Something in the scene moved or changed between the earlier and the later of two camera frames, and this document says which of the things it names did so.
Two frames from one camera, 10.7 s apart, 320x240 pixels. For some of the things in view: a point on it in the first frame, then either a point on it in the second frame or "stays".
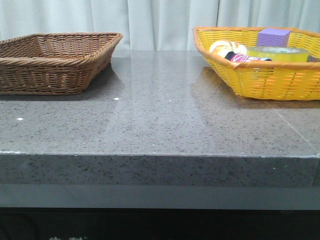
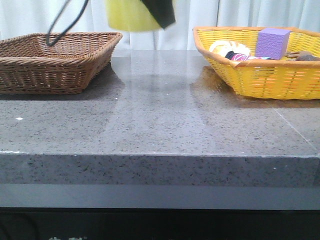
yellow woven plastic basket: [264, 80] stays
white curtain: [152, 25] stays
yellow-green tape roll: [280, 53] -> [130, 15]
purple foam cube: [273, 37] stays
